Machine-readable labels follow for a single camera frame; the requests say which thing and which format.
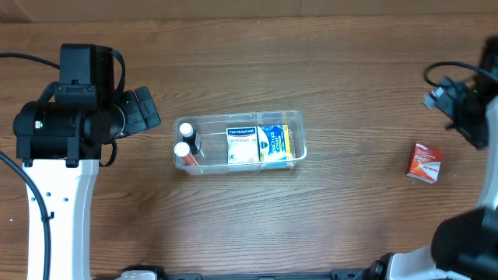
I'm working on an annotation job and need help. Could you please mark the black tube white cap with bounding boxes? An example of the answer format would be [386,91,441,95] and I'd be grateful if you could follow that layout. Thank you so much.
[179,123,202,154]

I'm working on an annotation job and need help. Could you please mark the orange tube white cap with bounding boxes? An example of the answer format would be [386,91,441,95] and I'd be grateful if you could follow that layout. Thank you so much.
[174,142,198,166]

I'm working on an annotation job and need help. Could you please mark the red small box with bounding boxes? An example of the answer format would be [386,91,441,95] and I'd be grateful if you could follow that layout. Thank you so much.
[405,142,443,184]

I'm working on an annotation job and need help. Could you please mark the white Hansaplast plaster box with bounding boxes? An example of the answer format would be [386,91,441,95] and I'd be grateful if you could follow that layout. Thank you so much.
[226,127,260,163]

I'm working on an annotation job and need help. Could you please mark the blue yellow VapoDrops box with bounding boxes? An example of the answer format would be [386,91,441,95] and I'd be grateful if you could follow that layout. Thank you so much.
[257,124,293,163]

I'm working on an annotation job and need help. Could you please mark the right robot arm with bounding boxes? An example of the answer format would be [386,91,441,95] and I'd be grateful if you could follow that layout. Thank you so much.
[357,37,497,279]

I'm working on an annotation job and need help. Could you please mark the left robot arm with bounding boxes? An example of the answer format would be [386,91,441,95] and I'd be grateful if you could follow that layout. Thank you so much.
[13,44,161,279]

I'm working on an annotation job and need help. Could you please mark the clear plastic container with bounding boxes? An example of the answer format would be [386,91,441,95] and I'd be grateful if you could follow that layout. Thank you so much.
[174,110,307,175]

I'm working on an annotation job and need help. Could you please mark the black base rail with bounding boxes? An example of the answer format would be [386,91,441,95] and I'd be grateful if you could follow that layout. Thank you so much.
[93,264,374,280]

